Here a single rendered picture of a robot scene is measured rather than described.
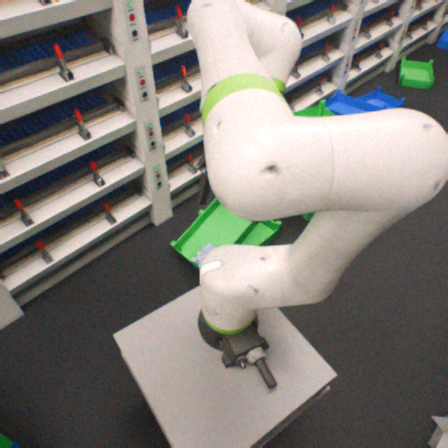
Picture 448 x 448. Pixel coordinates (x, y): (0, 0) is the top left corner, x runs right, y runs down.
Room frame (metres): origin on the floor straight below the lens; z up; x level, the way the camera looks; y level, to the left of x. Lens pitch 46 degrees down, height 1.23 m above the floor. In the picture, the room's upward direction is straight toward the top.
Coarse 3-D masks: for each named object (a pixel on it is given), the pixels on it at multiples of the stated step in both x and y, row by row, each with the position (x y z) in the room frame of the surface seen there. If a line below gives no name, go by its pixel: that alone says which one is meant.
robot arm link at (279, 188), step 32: (224, 96) 0.43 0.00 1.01; (256, 96) 0.41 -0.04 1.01; (224, 128) 0.37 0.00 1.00; (256, 128) 0.35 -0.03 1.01; (288, 128) 0.35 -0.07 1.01; (320, 128) 0.36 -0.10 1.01; (224, 160) 0.33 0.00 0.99; (256, 160) 0.31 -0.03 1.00; (288, 160) 0.32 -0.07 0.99; (320, 160) 0.32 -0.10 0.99; (224, 192) 0.31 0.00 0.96; (256, 192) 0.30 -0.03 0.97; (288, 192) 0.30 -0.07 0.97; (320, 192) 0.31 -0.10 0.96
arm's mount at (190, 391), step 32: (160, 320) 0.48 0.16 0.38; (192, 320) 0.48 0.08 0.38; (288, 320) 0.49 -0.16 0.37; (128, 352) 0.40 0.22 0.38; (160, 352) 0.40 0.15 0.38; (192, 352) 0.40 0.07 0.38; (288, 352) 0.40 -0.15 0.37; (160, 384) 0.33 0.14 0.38; (192, 384) 0.33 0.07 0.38; (224, 384) 0.33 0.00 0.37; (256, 384) 0.33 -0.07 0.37; (288, 384) 0.33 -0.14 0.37; (320, 384) 0.33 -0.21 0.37; (160, 416) 0.26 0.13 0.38; (192, 416) 0.26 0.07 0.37; (224, 416) 0.27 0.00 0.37; (256, 416) 0.27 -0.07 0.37; (288, 416) 0.28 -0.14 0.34
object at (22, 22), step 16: (32, 0) 1.04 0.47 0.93; (64, 0) 1.07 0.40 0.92; (80, 0) 1.09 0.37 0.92; (96, 0) 1.13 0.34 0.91; (112, 0) 1.16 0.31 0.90; (0, 16) 0.95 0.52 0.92; (16, 16) 0.97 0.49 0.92; (32, 16) 1.00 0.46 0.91; (48, 16) 1.03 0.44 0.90; (64, 16) 1.06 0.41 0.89; (0, 32) 0.94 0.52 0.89; (16, 32) 0.97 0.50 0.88
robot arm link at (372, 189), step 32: (352, 128) 0.36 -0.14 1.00; (384, 128) 0.36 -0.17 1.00; (416, 128) 0.36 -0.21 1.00; (352, 160) 0.33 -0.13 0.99; (384, 160) 0.33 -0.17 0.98; (416, 160) 0.33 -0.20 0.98; (352, 192) 0.31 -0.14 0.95; (384, 192) 0.32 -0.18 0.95; (416, 192) 0.32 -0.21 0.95; (320, 224) 0.41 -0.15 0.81; (352, 224) 0.36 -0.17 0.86; (384, 224) 0.34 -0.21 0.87; (288, 256) 0.48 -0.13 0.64; (320, 256) 0.40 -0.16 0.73; (352, 256) 0.39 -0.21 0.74; (288, 288) 0.43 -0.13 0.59; (320, 288) 0.42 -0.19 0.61
